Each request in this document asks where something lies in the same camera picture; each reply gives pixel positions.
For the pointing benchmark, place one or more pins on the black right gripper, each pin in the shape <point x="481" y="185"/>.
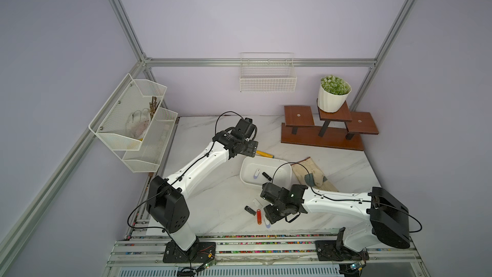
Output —
<point x="270" y="215"/>

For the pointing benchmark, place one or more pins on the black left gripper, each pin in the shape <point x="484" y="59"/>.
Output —
<point x="251" y="149"/>

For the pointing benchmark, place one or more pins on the white purple usb drive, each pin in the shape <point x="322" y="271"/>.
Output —
<point x="267" y="224"/>

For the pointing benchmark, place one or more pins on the red usb drive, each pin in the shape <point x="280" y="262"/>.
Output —
<point x="259" y="217"/>

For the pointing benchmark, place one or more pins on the black usb drive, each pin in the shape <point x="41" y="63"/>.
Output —
<point x="267" y="176"/>
<point x="250" y="210"/>

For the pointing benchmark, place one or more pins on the white blue usb drive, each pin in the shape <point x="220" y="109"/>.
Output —
<point x="256" y="174"/>

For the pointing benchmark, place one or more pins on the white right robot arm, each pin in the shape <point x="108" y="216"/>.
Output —
<point x="382" y="217"/>

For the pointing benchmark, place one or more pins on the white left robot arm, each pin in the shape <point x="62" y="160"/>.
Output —
<point x="167" y="197"/>

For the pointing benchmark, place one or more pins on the white plastic storage box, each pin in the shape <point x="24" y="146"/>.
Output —
<point x="279" y="170"/>

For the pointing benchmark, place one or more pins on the yellow plastic toy shovel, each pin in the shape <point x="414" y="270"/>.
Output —
<point x="264" y="154"/>

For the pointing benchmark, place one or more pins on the beige work glove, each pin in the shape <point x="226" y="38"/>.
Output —
<point x="309" y="174"/>

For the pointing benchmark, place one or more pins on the brown dried twigs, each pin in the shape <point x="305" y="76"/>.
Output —
<point x="153" y="106"/>

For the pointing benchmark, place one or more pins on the brown wooden tiered stand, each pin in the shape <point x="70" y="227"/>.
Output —
<point x="340" y="130"/>

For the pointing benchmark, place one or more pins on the clear glass in shelf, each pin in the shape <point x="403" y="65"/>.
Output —
<point x="137" y="124"/>

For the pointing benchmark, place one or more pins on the white pot green plant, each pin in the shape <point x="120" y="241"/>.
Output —
<point x="333" y="93"/>

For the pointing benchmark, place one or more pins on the white mesh two-tier shelf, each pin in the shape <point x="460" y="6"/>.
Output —
<point x="109" y="125"/>

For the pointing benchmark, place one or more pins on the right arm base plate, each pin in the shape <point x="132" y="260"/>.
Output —
<point x="336" y="250"/>

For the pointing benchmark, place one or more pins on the white wire wall basket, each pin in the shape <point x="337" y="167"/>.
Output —
<point x="267" y="72"/>

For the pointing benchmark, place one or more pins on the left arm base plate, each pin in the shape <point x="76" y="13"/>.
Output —
<point x="199" y="252"/>

